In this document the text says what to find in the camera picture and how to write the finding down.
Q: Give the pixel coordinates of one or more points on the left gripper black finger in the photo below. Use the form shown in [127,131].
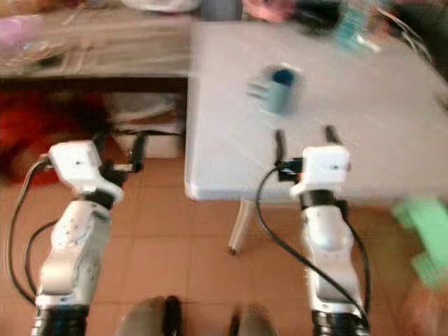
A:
[139,148]

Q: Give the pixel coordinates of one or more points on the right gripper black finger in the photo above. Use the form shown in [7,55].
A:
[330,134]
[280,145]

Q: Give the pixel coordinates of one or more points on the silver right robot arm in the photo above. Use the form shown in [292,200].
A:
[330,259]

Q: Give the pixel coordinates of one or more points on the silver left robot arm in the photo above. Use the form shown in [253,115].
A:
[70,259]

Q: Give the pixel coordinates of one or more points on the white stacked boxes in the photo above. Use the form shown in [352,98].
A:
[143,122]

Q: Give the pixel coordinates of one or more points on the blue mug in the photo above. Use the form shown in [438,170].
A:
[280,89]

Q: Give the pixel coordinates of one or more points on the white table leg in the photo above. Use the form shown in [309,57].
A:
[241,225]

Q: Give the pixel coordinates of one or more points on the red plastic stool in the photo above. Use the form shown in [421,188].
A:
[42,136]

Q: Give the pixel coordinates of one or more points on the blue plastic water bottle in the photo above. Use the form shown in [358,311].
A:
[350,29]

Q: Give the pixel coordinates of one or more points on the wooden bench shelf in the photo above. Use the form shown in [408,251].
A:
[94,50]

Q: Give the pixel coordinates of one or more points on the black device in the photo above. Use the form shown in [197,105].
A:
[315,14]

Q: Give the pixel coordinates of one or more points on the pink round object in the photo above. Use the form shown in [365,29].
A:
[269,8]

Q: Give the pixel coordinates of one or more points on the green plastic stool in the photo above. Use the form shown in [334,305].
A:
[423,238]

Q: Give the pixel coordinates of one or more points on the purple plastic bag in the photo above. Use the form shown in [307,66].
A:
[17,33]

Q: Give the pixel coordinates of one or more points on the white round appliance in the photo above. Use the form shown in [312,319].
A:
[161,3]

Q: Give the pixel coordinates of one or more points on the grey left robot foot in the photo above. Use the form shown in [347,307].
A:
[147,320]

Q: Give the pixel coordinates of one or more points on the grey robot foot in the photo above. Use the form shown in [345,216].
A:
[147,320]
[255,323]

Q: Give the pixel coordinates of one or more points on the grey right robot foot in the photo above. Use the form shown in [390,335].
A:
[255,323]

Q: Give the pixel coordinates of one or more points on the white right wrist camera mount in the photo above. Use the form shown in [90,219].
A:
[322,168]

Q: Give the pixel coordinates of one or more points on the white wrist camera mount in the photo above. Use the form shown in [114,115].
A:
[80,168]
[322,168]

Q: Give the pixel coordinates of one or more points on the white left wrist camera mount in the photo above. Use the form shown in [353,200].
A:
[80,168]

